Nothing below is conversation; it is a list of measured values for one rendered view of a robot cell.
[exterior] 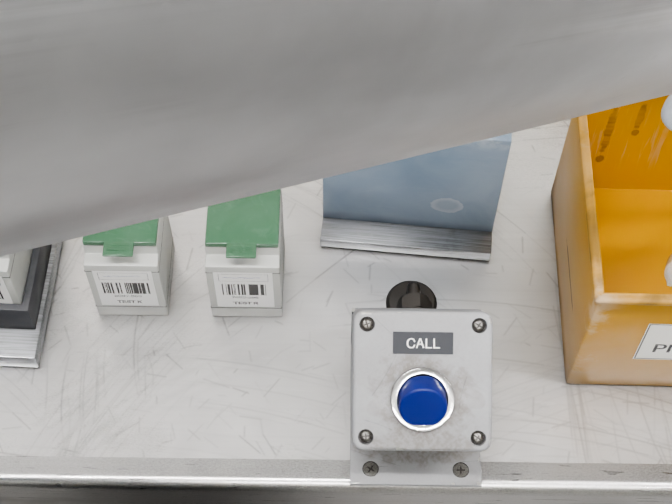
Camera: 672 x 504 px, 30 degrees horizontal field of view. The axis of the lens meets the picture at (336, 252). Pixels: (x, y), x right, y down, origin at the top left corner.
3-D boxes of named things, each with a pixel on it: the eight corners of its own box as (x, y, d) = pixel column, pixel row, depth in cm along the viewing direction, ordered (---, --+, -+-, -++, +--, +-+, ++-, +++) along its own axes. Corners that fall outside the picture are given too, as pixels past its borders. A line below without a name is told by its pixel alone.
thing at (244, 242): (212, 317, 72) (202, 256, 66) (217, 246, 74) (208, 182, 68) (282, 317, 72) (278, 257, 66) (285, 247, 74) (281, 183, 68)
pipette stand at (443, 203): (320, 248, 74) (319, 148, 66) (331, 152, 78) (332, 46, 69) (489, 263, 74) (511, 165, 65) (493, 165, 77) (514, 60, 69)
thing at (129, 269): (98, 315, 72) (78, 255, 66) (107, 244, 74) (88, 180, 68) (168, 316, 72) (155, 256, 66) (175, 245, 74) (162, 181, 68)
